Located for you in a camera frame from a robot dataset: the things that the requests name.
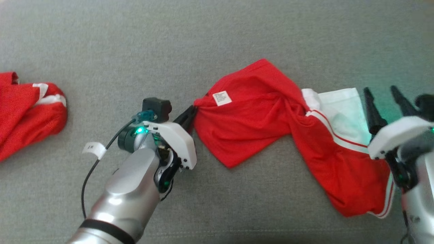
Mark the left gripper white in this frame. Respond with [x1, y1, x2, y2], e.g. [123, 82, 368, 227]
[146, 105, 198, 193]

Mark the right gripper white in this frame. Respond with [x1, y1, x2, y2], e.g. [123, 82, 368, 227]
[364, 85, 434, 190]

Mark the red white striped sports garment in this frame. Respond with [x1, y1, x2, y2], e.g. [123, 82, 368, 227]
[0, 72, 68, 162]
[193, 58, 396, 218]

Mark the grey sofa seat cushion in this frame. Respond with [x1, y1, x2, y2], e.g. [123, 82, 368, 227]
[0, 0, 434, 244]

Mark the teal cable connector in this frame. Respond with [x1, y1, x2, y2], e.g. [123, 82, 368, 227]
[132, 110, 158, 123]

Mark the white cable tag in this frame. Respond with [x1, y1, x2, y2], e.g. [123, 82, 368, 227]
[82, 142, 107, 160]

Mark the thin black cable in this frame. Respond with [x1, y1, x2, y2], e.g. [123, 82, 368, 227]
[80, 119, 137, 219]

